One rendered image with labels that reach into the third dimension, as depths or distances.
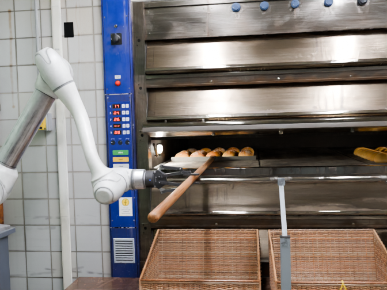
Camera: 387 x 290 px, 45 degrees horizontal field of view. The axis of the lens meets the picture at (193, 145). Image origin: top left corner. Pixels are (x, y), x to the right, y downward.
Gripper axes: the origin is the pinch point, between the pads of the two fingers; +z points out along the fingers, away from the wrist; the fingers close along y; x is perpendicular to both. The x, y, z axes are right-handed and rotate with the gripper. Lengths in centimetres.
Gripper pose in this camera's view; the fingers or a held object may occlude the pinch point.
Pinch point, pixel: (191, 178)
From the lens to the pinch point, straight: 205.0
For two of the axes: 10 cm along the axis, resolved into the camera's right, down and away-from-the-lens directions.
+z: 9.9, -0.2, -1.3
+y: 0.3, 10.0, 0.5
